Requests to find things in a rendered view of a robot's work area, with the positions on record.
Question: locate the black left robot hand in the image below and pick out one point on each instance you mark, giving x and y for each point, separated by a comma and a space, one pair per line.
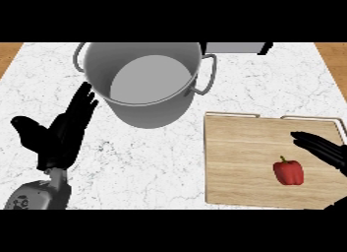
60, 138

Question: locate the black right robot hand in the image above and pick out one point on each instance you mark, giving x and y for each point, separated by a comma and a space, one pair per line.
330, 152

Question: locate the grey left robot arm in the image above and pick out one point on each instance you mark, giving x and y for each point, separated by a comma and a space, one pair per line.
41, 193

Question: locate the red bell pepper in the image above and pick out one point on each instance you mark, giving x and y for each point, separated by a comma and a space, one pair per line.
289, 172

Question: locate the pale wooden tray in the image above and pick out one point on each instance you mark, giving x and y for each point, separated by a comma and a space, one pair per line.
258, 164

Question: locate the grey metal pot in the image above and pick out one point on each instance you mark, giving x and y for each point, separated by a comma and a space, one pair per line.
147, 85

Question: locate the grey box-shaped appliance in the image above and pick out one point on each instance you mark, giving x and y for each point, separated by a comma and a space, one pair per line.
234, 47

